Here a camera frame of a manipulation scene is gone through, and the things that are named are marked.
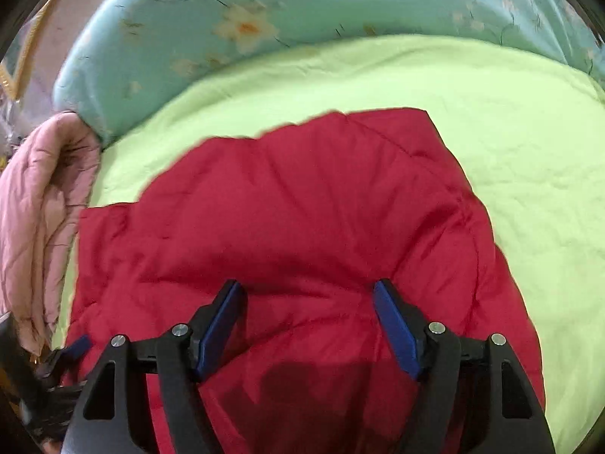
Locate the gold framed landscape painting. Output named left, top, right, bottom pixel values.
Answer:
left=1, top=0, right=52, bottom=101

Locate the red puffer jacket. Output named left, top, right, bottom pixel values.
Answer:
left=68, top=109, right=545, bottom=453

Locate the light green bed sheet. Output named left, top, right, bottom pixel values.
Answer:
left=49, top=33, right=605, bottom=454

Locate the teal floral quilt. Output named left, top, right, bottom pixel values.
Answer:
left=52, top=0, right=604, bottom=145

